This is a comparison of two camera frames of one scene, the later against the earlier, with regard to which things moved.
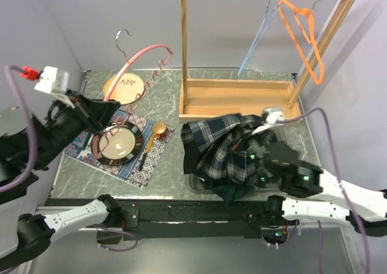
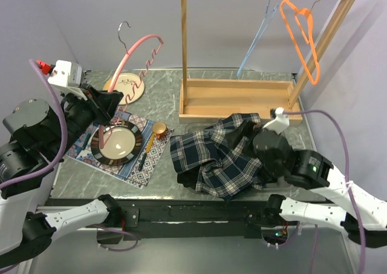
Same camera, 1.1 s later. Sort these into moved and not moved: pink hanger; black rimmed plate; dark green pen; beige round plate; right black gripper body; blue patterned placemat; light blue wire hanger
Moved: right black gripper body; pink hanger
Not moved: beige round plate; dark green pen; black rimmed plate; blue patterned placemat; light blue wire hanger
